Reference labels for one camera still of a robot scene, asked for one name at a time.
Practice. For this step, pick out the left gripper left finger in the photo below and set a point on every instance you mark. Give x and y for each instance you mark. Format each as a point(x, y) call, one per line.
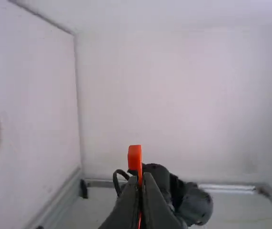
point(126, 205)

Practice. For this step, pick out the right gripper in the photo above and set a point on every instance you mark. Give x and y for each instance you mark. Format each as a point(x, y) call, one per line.
point(160, 176)

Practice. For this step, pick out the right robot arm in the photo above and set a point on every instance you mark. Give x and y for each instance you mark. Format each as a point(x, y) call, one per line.
point(197, 205)

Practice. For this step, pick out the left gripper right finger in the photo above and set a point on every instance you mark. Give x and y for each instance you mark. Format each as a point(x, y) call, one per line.
point(154, 207)

